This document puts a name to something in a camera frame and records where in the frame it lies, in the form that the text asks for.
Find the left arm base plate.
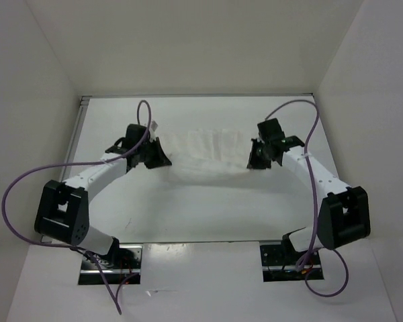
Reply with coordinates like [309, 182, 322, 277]
[78, 244, 144, 286]

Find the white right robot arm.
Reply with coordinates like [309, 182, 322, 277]
[247, 119, 371, 264]

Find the white pleated skirt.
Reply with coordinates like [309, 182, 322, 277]
[159, 129, 251, 185]

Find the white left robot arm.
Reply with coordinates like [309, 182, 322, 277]
[34, 123, 171, 268]

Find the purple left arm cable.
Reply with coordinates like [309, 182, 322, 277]
[1, 99, 154, 315]

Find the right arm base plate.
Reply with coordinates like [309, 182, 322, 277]
[259, 241, 324, 282]

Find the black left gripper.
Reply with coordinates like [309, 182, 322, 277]
[137, 136, 171, 168]

